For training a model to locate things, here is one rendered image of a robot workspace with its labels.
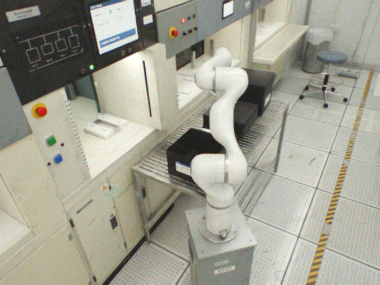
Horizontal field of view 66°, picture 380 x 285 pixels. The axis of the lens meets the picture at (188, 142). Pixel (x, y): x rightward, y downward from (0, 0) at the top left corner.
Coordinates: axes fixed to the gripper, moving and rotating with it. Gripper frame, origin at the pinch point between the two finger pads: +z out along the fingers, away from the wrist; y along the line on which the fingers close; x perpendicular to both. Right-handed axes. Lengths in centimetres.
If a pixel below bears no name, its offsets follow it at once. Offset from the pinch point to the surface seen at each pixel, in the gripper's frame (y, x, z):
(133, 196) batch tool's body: 42, 77, -11
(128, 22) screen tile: 41, -12, -71
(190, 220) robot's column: -13, 72, -41
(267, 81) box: -11.6, -31.7, 25.9
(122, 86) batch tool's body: 64, 11, -31
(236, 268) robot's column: -39, 86, -32
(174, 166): 10, 49, -30
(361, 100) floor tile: -86, -114, 250
